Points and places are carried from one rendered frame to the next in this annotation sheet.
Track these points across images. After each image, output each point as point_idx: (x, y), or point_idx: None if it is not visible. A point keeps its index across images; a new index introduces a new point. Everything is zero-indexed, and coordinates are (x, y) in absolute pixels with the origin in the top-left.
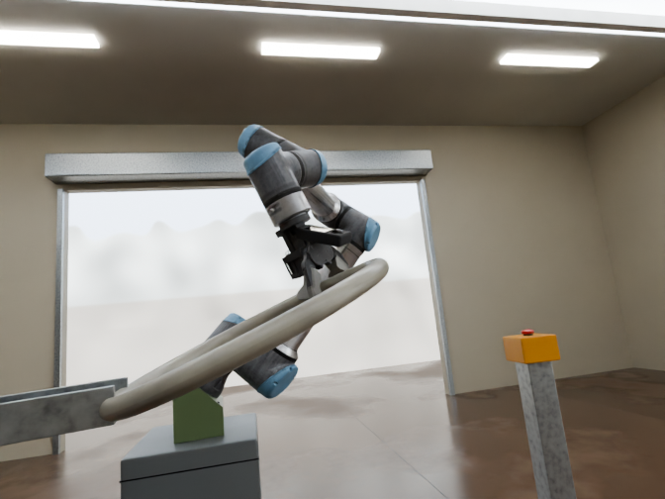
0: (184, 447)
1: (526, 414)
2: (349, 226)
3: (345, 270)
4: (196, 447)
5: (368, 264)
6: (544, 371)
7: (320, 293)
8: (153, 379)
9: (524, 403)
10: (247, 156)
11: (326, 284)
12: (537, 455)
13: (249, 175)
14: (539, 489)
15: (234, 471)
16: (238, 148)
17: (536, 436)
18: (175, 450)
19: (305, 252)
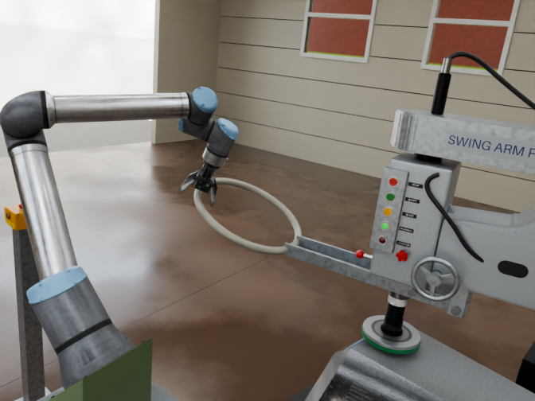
0: (155, 393)
1: (25, 262)
2: (43, 132)
3: None
4: (152, 383)
5: (242, 181)
6: None
7: (266, 192)
8: (296, 220)
9: (25, 255)
10: (238, 130)
11: (201, 192)
12: (32, 284)
13: (234, 140)
14: (28, 305)
15: None
16: (215, 107)
17: (34, 271)
18: (167, 393)
19: (215, 178)
